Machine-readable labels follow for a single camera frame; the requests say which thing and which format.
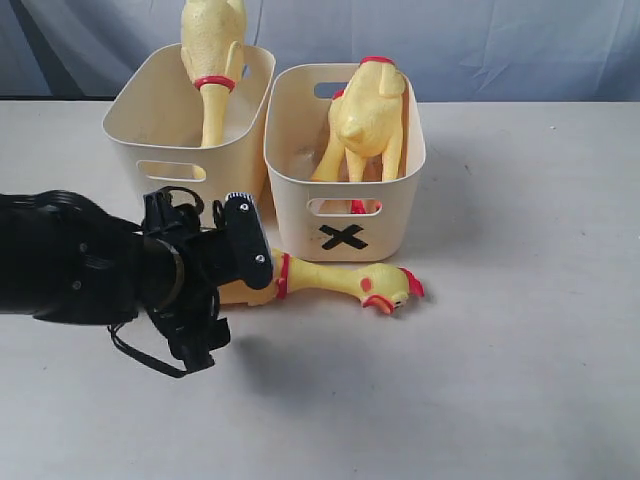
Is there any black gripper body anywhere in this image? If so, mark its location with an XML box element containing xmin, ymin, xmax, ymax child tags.
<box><xmin>108</xmin><ymin>186</ymin><xmax>274</xmax><ymax>378</ymax></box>

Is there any rubber chicken with head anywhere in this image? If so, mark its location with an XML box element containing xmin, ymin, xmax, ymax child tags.
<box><xmin>220</xmin><ymin>249</ymin><xmax>425</xmax><ymax>315</ymax></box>

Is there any headless rubber chicken body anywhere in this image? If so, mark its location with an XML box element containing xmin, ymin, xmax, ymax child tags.
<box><xmin>310</xmin><ymin>56</ymin><xmax>407</xmax><ymax>183</ymax></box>

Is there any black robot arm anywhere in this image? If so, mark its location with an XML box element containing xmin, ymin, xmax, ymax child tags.
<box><xmin>1</xmin><ymin>187</ymin><xmax>275</xmax><ymax>379</ymax></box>

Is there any cream bin marked X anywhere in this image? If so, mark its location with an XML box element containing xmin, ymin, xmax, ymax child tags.
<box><xmin>263</xmin><ymin>63</ymin><xmax>426</xmax><ymax>262</ymax></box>

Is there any cream bin marked O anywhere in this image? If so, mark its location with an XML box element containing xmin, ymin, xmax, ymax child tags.
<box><xmin>102</xmin><ymin>44</ymin><xmax>276</xmax><ymax>203</ymax></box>

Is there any blue grey backdrop curtain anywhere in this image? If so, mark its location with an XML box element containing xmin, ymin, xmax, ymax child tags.
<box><xmin>1</xmin><ymin>1</ymin><xmax>639</xmax><ymax>102</ymax></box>

